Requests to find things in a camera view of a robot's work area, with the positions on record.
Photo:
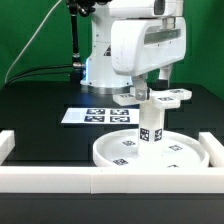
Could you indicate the white fence block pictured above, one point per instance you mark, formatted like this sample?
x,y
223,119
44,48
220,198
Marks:
x,y
7,143
213,147

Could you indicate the white left fence block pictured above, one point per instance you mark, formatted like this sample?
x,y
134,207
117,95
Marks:
x,y
7,143

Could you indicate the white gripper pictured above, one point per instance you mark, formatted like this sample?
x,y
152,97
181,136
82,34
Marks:
x,y
146,35

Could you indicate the white front fence bar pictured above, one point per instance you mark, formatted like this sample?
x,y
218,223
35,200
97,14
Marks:
x,y
93,180

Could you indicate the white sheet with markers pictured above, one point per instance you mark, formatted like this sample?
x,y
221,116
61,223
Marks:
x,y
101,116

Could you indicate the white round table top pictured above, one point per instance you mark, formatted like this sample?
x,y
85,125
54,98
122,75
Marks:
x,y
124,148

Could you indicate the white right fence block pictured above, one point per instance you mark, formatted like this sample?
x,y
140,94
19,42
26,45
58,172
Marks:
x,y
213,147

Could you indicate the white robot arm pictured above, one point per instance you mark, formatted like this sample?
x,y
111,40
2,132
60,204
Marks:
x,y
100,75

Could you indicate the white cross-shaped table base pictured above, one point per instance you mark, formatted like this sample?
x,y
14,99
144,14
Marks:
x,y
167,99

